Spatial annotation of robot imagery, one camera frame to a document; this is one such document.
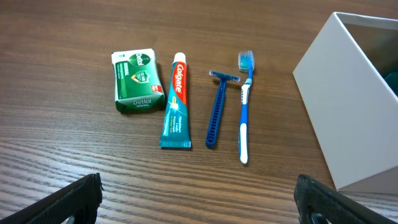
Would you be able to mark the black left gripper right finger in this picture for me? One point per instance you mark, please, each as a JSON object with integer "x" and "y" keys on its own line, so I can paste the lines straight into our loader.
{"x": 318, "y": 204}

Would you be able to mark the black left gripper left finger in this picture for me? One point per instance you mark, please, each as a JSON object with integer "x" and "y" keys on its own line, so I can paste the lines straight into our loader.
{"x": 76, "y": 203}

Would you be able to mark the green Dettol soap box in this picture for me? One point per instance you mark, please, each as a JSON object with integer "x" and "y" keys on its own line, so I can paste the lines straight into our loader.
{"x": 137, "y": 83}

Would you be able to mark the blue mouthwash bottle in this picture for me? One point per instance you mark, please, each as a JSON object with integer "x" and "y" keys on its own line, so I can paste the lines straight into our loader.
{"x": 392, "y": 81}

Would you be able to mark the Colgate toothpaste tube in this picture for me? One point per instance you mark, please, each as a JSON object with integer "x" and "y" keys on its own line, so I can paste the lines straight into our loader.
{"x": 175, "y": 131}

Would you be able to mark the blue disposable razor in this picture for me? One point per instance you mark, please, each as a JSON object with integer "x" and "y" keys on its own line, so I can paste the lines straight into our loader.
{"x": 217, "y": 111}

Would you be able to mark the white open cardboard box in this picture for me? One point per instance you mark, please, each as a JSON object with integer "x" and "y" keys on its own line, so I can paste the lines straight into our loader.
{"x": 353, "y": 110}

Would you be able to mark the blue white toothbrush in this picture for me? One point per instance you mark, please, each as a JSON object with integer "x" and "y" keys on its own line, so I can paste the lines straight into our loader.
{"x": 246, "y": 64}

